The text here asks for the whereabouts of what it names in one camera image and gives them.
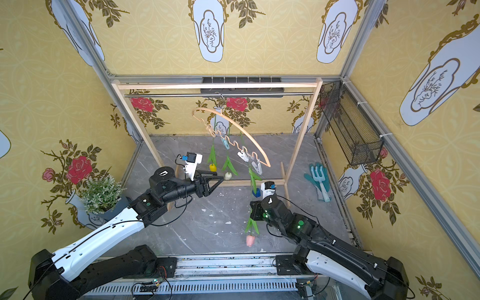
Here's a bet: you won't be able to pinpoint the white artificial tulip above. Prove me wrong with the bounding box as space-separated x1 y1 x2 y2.
222 132 238 181

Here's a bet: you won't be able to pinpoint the yellow artificial tulip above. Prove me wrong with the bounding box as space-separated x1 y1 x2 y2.
207 139 217 172

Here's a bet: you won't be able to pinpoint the blue artificial tulip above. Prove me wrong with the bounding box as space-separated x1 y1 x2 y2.
248 166 261 198

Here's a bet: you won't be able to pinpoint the curved wooden clip hanger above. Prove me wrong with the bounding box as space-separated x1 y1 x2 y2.
191 97 271 168

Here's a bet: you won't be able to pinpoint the pink artificial tulip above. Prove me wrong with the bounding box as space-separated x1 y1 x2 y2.
244 200 260 248

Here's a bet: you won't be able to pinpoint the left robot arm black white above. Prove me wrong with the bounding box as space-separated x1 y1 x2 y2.
28 167 224 300

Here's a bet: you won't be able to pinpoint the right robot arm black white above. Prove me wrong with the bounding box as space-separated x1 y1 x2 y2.
250 194 410 300

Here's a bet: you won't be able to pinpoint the white clothes peg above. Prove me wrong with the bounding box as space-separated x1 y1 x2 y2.
237 149 250 163

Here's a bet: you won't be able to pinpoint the teal clothes peg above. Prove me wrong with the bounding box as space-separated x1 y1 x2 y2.
221 137 230 150

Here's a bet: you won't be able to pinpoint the grey clothes peg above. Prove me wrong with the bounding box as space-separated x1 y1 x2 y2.
251 161 263 175

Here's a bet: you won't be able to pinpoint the beige clothes peg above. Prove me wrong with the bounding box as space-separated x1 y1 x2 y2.
206 126 216 138

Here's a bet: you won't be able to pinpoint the teal garden gloves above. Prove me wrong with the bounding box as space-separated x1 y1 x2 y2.
304 162 331 203

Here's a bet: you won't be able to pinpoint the light garden hand fork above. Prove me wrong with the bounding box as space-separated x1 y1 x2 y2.
311 165 330 203

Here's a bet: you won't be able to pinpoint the potted white flower plant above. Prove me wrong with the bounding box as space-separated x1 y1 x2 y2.
76 175 129 229

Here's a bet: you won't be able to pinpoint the metal rack rod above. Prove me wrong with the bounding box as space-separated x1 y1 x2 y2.
124 92 313 98

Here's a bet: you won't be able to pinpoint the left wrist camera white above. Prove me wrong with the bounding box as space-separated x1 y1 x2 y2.
177 152 203 181

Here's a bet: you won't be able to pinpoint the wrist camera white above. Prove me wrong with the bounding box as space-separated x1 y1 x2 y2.
261 181 276 199
177 152 203 181

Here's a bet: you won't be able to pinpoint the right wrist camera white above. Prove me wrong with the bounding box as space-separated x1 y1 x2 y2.
261 181 276 199

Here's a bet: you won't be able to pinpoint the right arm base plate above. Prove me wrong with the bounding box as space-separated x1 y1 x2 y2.
272 255 313 276

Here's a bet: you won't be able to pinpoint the aluminium rail front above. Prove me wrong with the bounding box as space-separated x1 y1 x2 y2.
65 252 381 282

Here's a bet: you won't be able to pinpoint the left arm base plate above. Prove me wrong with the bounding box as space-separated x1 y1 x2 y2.
123 257 178 280

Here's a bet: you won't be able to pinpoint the black vent on wall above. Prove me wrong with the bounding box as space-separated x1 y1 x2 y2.
200 76 285 98

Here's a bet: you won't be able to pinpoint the black wire mesh basket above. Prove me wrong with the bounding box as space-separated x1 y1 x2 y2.
320 81 384 166

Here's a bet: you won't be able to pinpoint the wooden clothes rack frame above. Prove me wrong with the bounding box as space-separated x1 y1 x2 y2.
111 76 323 196

